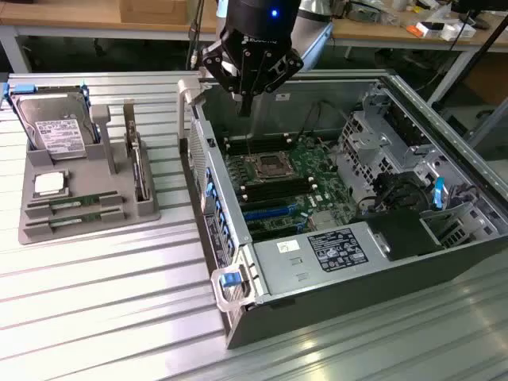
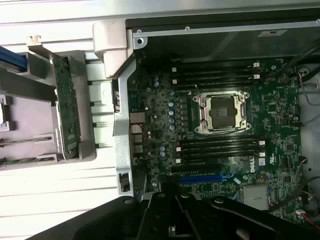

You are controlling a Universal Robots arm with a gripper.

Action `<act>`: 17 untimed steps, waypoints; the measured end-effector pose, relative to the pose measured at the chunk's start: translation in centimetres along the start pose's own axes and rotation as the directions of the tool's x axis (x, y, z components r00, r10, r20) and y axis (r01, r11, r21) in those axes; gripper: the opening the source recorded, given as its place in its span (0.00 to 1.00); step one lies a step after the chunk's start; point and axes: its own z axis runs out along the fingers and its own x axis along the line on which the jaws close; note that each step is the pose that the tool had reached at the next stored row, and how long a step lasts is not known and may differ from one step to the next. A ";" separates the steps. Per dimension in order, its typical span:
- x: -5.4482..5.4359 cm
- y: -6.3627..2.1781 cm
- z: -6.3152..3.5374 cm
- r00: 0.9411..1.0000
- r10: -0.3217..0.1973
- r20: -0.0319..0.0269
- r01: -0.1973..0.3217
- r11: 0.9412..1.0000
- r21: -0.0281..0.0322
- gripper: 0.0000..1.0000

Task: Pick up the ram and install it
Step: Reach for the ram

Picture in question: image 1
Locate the orange white small box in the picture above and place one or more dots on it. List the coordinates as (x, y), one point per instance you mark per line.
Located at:
(424, 29)

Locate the black stand pole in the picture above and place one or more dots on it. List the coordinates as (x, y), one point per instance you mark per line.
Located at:
(468, 67)

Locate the blue disk bay latch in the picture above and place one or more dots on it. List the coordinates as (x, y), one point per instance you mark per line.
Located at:
(439, 192)

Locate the wooden desk with grey frame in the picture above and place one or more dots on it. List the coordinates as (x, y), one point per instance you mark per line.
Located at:
(59, 16)

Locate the silver antistatic bags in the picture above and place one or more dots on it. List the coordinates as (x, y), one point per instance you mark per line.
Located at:
(373, 12)

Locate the metal CPU socket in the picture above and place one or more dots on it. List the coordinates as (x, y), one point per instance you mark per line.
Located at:
(274, 164)

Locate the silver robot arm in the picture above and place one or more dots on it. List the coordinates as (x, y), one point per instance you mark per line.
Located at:
(313, 31)

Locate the wooden desk with cluttered top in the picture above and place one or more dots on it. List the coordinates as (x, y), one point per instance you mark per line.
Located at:
(377, 35)

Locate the short black expansion slot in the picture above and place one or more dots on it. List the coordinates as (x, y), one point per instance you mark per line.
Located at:
(256, 224)

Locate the black plastic shroud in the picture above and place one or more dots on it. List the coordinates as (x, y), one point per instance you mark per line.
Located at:
(397, 234)

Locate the blue case release latch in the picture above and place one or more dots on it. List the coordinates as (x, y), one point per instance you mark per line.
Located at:
(229, 279)

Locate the silver CPU chip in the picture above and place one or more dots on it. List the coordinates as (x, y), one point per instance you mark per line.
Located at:
(49, 184)

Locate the RAM slot with white latches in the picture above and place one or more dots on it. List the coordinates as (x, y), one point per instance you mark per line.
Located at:
(276, 183)
(259, 145)
(257, 137)
(279, 191)

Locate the long black expansion slot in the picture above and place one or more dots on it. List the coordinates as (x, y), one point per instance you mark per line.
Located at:
(278, 235)
(278, 229)
(270, 201)

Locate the metal disk bay cage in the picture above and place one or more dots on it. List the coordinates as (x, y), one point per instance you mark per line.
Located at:
(365, 139)

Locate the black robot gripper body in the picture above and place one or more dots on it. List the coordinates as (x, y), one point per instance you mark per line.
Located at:
(260, 28)

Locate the blue expansion slot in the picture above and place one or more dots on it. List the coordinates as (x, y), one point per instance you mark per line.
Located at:
(272, 212)

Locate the graphics card with metal bracket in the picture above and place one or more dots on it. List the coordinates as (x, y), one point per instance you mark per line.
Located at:
(139, 166)

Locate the green motherboard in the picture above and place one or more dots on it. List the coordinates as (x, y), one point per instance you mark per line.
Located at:
(317, 170)

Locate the silver chipset heatsink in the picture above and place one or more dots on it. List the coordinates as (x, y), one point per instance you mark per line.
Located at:
(324, 222)

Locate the grey power supply unit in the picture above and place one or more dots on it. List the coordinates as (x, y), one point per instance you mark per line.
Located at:
(285, 270)

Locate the brown cardboard box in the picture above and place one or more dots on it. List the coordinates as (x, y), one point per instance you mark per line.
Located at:
(151, 10)

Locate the blue disk caddy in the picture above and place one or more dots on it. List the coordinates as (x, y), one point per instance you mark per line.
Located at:
(24, 87)

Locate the silver hard disk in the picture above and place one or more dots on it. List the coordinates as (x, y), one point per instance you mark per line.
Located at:
(51, 119)

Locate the grey parts rack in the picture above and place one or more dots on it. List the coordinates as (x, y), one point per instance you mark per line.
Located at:
(87, 186)

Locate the green RAM stick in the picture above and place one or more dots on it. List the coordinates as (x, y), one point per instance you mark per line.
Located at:
(75, 202)
(77, 220)

